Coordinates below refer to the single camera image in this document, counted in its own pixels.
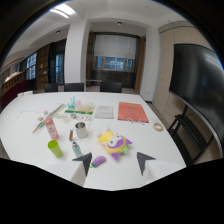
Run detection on orange book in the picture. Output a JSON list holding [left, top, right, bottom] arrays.
[[117, 101, 150, 125]]

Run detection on white book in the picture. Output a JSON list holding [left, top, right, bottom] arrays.
[[93, 105, 115, 120]]

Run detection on green plastic cup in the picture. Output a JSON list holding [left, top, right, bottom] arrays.
[[47, 139, 64, 159]]

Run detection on small grey spray bottle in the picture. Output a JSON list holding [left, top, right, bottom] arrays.
[[71, 140, 83, 158]]

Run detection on purple eggplant toy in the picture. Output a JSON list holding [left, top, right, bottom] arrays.
[[90, 155, 108, 169]]

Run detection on black screen stand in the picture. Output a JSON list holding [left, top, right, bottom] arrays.
[[167, 104, 215, 167]]

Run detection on brown tape roll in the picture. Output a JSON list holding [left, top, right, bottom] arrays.
[[152, 121, 165, 133]]

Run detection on pink drink bottle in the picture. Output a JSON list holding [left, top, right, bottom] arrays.
[[43, 110, 60, 141]]

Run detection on metal cup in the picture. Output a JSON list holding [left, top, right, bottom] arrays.
[[74, 121, 90, 140]]

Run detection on patterned flat packet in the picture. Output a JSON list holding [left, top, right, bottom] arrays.
[[54, 112, 95, 123]]

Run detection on long coloured ruler sticks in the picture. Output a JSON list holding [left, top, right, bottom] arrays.
[[32, 103, 68, 135]]

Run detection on yellow purple plush toy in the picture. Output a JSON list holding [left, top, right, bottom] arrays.
[[97, 128, 134, 161]]

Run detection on black chair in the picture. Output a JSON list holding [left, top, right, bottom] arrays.
[[43, 82, 60, 94], [63, 82, 86, 93], [99, 81, 123, 94]]

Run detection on large black display screen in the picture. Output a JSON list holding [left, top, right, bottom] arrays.
[[168, 42, 224, 149]]

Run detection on dark red sofa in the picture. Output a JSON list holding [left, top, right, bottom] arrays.
[[0, 78, 30, 111]]

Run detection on brown wooden shelf cabinet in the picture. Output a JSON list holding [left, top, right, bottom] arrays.
[[35, 43, 52, 91]]

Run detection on white window blind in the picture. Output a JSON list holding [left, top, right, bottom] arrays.
[[92, 33, 138, 61]]

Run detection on ceiling light panel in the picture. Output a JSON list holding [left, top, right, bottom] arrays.
[[49, 3, 78, 20]]

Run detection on small metal clip chain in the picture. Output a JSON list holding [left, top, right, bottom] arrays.
[[127, 116, 147, 127]]

